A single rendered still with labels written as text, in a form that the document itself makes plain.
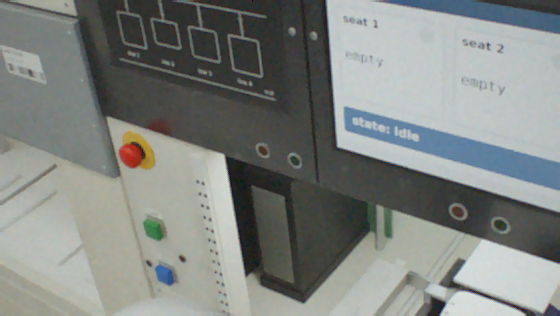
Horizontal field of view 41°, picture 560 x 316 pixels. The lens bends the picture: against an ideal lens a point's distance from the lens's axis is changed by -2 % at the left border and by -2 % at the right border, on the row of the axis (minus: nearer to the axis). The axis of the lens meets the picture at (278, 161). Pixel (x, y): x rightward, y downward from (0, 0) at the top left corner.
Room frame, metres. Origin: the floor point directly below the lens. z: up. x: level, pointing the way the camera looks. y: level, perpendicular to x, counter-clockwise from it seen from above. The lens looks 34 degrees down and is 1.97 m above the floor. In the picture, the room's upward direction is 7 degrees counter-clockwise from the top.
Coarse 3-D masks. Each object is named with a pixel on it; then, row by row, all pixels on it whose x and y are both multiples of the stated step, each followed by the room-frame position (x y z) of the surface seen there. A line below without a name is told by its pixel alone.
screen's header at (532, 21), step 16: (368, 0) 0.72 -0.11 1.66; (384, 0) 0.71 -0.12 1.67; (400, 0) 0.70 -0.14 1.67; (416, 0) 0.69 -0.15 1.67; (432, 0) 0.68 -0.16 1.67; (448, 0) 0.67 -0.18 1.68; (464, 0) 0.66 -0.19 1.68; (464, 16) 0.66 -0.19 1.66; (480, 16) 0.65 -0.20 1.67; (496, 16) 0.64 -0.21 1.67; (512, 16) 0.63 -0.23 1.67; (528, 16) 0.62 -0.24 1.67; (544, 16) 0.61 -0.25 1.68
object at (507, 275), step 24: (456, 264) 0.85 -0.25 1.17; (480, 264) 0.74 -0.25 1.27; (504, 264) 0.73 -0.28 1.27; (528, 264) 0.73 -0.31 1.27; (552, 264) 0.72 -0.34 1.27; (432, 288) 0.78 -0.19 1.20; (480, 288) 0.69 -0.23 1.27; (504, 288) 0.69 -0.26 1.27; (528, 288) 0.68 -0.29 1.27; (552, 288) 0.68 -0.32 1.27; (432, 312) 0.77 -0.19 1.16
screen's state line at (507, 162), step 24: (360, 120) 0.74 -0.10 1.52; (384, 120) 0.72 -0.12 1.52; (408, 144) 0.70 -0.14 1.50; (432, 144) 0.68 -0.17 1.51; (456, 144) 0.66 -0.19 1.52; (480, 144) 0.64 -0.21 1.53; (480, 168) 0.64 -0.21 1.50; (504, 168) 0.63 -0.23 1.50; (528, 168) 0.61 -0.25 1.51; (552, 168) 0.59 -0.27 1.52
